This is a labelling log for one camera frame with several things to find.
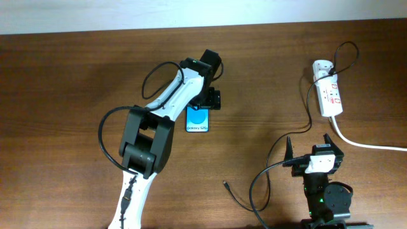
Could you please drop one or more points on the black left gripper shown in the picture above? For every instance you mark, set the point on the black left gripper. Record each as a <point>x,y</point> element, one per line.
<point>213,100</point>

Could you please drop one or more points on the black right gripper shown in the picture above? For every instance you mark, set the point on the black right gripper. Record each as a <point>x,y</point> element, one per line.
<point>299,168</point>

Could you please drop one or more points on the blue Galaxy smartphone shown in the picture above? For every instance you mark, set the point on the blue Galaxy smartphone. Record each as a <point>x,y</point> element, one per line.
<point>197,120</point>

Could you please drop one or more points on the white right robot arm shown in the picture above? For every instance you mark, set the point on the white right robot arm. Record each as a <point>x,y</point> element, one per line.
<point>328,202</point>

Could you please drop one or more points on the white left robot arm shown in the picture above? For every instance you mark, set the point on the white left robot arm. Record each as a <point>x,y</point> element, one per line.
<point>147,138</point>

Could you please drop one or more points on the white charger adapter plug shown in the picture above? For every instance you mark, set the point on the white charger adapter plug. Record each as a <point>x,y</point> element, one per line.
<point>321,68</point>

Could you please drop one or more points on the white power strip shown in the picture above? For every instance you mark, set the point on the white power strip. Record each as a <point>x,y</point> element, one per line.
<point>329,96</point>

